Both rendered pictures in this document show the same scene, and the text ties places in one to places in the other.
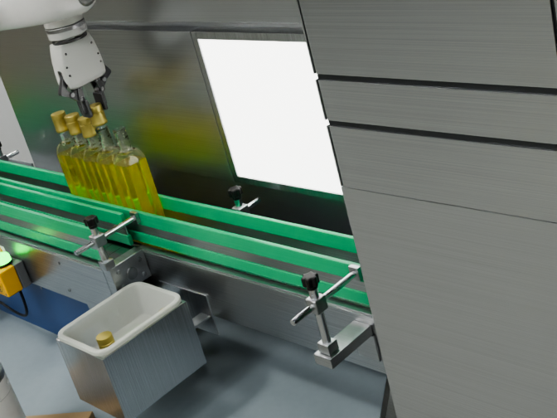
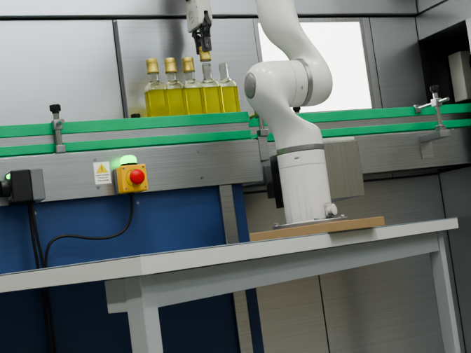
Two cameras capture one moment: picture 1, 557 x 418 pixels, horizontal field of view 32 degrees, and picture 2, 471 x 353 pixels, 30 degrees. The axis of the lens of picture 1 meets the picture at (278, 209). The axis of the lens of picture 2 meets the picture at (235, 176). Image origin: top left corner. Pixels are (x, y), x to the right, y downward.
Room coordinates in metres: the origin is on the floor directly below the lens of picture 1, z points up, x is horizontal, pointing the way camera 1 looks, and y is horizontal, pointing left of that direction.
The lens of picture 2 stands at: (1.33, 2.88, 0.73)
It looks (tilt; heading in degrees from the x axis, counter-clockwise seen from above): 5 degrees up; 284
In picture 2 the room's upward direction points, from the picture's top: 8 degrees counter-clockwise
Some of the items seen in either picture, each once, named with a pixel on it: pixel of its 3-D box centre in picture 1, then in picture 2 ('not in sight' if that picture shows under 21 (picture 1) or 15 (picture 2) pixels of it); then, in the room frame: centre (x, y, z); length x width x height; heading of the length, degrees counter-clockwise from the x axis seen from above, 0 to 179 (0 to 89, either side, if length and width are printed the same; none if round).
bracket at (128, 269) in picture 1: (128, 271); (257, 150); (1.90, 0.36, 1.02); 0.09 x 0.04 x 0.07; 129
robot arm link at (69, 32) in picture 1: (67, 29); not in sight; (2.03, 0.33, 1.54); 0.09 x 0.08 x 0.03; 129
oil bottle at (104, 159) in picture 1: (123, 190); (212, 113); (2.03, 0.33, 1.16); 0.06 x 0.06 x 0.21; 39
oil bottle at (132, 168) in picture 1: (140, 192); (229, 113); (1.98, 0.29, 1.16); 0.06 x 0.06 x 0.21; 40
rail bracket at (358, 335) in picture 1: (333, 324); (434, 121); (1.39, -0.04, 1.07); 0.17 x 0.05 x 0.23; 129
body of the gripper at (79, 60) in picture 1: (76, 57); (199, 12); (2.03, 0.33, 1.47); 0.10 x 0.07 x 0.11; 129
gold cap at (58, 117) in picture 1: (60, 121); (152, 66); (2.16, 0.43, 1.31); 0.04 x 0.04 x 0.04
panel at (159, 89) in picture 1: (211, 105); (252, 69); (1.94, 0.08, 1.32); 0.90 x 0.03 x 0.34; 39
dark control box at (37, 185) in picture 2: not in sight; (24, 187); (2.39, 0.87, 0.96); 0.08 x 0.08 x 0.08; 39
